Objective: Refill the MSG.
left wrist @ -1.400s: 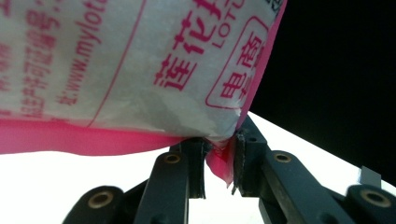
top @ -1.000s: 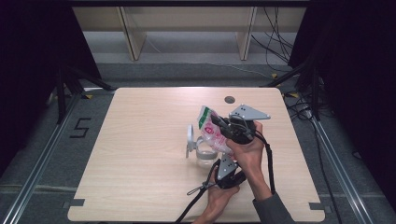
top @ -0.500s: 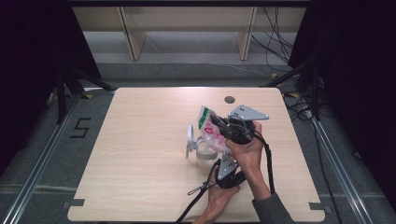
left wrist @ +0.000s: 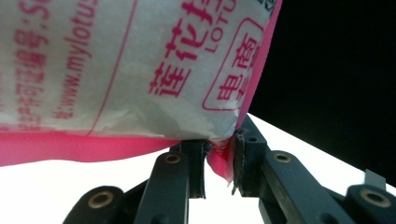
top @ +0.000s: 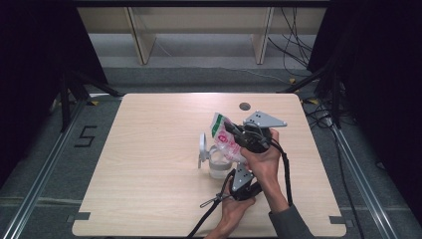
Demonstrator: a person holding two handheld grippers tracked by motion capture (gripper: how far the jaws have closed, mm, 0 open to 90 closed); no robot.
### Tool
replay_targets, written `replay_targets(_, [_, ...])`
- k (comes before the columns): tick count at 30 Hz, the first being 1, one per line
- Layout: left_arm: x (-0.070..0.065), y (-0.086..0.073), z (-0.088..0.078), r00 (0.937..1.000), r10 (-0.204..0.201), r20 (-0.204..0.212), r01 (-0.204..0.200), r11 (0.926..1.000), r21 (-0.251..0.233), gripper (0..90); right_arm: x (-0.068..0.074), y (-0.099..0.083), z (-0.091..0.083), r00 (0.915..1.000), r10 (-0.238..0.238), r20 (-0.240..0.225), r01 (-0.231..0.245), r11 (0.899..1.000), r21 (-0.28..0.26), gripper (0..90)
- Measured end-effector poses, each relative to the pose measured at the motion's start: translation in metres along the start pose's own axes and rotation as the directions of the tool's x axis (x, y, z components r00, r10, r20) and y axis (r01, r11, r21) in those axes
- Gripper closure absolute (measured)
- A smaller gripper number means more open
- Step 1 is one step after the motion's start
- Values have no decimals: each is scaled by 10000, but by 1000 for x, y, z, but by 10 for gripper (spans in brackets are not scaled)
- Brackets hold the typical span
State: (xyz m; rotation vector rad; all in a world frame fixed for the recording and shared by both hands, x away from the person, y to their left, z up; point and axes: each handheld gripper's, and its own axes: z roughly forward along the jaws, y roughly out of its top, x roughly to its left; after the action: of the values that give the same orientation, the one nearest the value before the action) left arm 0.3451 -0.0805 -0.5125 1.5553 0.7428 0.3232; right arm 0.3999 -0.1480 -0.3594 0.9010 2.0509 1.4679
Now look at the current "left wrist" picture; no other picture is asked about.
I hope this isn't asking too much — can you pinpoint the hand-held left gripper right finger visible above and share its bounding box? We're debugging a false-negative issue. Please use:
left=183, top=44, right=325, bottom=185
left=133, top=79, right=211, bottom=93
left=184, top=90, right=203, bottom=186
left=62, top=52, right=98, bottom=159
left=231, top=114, right=269, bottom=198

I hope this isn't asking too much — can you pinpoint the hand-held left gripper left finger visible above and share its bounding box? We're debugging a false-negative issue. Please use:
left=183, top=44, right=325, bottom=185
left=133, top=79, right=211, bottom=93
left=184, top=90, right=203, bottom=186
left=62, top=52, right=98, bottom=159
left=169, top=139, right=207, bottom=200

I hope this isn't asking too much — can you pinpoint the pink and white plastic bag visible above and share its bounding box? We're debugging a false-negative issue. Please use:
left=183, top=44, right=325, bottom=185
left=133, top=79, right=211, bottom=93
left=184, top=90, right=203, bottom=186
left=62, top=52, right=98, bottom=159
left=0, top=0, right=284, bottom=183

